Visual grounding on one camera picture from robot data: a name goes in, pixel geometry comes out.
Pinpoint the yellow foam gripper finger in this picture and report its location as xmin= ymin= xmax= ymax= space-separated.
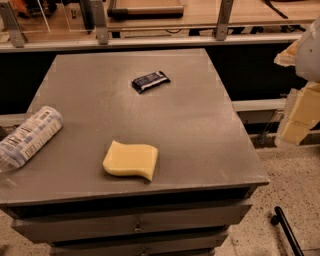
xmin=275 ymin=82 xmax=320 ymax=146
xmin=274 ymin=40 xmax=299 ymax=67

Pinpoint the yellow wavy sponge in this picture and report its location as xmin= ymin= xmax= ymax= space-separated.
xmin=102 ymin=141 xmax=158 ymax=181

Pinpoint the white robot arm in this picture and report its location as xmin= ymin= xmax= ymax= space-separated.
xmin=274 ymin=17 xmax=320 ymax=148

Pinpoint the black stand leg with wheel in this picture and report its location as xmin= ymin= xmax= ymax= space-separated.
xmin=270 ymin=206 xmax=304 ymax=256

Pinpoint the dark blue snack bar wrapper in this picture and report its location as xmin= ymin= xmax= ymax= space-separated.
xmin=131 ymin=71 xmax=170 ymax=94

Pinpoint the grey drawer cabinet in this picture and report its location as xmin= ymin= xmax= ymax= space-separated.
xmin=0 ymin=49 xmax=268 ymax=256

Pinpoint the round metal drawer knob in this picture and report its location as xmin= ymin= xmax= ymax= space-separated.
xmin=133 ymin=221 xmax=144 ymax=233

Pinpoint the metal railing frame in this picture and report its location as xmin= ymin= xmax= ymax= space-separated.
xmin=0 ymin=0 xmax=320 ymax=52

